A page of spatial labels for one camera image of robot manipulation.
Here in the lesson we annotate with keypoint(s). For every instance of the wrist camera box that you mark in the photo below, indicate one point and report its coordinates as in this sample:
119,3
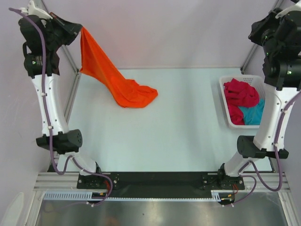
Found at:
33,9
295,7

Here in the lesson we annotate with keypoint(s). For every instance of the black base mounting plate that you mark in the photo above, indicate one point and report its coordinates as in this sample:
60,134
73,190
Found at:
163,185

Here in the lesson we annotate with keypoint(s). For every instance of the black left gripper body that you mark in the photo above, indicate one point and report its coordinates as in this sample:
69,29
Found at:
57,37

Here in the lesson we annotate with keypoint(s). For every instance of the orange t-shirt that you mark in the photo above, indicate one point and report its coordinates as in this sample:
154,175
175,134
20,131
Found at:
95,63

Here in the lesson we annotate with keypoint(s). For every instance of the red t-shirt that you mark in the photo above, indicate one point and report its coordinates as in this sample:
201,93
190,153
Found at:
239,93

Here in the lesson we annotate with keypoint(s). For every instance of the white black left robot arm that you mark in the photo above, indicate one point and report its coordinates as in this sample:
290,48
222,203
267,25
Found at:
43,38

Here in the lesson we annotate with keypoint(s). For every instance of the aluminium frame rail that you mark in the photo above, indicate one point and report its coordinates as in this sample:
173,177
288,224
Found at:
53,181

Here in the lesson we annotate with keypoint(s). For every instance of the teal t-shirt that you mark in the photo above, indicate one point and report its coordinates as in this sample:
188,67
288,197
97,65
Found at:
253,115

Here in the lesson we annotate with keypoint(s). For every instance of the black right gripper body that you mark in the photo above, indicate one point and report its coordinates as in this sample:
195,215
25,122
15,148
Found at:
262,33

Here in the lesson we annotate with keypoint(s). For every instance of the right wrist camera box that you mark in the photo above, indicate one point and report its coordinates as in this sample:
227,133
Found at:
295,7

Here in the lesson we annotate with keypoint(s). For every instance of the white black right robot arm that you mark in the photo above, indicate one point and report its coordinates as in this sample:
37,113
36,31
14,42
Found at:
279,34

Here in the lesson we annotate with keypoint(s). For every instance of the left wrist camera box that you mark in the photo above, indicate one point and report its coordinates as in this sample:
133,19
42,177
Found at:
33,9

